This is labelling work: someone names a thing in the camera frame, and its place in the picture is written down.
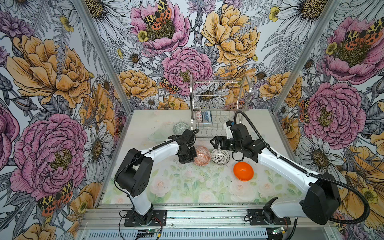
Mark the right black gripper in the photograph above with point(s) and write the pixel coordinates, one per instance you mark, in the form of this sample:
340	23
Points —
223	139

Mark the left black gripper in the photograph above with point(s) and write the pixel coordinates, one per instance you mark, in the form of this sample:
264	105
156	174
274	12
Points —
193	155

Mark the green patterned bowl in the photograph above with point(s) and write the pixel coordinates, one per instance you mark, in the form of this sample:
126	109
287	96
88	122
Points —
180	127

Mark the blue floral bowl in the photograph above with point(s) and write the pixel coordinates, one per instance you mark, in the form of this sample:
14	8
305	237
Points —
207	117

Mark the dark blue patterned bowl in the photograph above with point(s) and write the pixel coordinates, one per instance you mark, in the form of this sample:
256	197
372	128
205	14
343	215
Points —
199	116

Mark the silver wire dish rack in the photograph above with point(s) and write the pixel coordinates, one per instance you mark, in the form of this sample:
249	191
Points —
223	97

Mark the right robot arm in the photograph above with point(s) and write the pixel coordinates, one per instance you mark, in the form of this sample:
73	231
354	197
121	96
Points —
320	197

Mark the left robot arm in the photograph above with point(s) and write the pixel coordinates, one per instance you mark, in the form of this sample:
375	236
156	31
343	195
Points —
133	175

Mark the white black lattice bowl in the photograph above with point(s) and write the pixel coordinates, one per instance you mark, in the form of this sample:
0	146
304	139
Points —
220	157

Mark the orange plastic bowl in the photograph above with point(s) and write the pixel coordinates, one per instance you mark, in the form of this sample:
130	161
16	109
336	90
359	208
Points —
243	171

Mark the green circuit board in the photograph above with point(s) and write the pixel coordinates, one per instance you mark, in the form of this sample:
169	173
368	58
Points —
280	230

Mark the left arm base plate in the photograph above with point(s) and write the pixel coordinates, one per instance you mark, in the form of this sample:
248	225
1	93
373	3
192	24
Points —
154	218

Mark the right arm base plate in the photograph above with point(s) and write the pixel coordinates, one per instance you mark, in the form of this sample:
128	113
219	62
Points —
260	217

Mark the aluminium front rail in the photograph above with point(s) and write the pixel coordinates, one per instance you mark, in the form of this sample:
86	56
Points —
199	222

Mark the left aluminium corner post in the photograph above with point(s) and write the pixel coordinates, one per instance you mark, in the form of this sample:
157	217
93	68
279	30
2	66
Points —
97	41

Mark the aluminium corner post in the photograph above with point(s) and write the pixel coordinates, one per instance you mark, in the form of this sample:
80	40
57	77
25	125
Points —
97	41
313	38

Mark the right aluminium corner post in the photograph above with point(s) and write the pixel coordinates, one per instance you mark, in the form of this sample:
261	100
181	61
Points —
313	38

